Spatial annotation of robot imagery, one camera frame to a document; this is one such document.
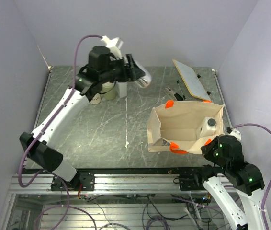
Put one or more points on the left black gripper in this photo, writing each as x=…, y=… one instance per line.
x=133, y=73

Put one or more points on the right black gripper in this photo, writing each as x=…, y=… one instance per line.
x=207, y=149

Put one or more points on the clear silver top bottle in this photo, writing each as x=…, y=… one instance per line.
x=143, y=77

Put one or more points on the white bottle grey cap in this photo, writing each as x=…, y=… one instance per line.
x=206, y=128
x=121, y=88

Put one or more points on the beige cap bottle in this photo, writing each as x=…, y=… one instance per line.
x=108, y=91

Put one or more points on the beige canvas tote bag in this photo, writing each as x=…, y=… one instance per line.
x=173, y=126

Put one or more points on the beige round lid bottle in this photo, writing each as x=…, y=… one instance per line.
x=96, y=99

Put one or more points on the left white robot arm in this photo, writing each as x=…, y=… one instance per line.
x=39, y=144

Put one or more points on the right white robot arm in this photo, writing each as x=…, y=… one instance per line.
x=248, y=181

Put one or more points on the small grey black device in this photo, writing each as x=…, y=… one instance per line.
x=173, y=95

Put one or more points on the white board wooden edge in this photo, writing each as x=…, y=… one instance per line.
x=191, y=81

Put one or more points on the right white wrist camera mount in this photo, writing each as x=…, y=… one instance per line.
x=234, y=132

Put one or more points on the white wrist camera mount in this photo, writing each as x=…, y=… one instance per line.
x=114, y=45
x=234, y=132

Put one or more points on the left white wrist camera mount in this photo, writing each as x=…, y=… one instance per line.
x=114, y=45

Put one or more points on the aluminium rail frame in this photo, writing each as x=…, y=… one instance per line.
x=107, y=144

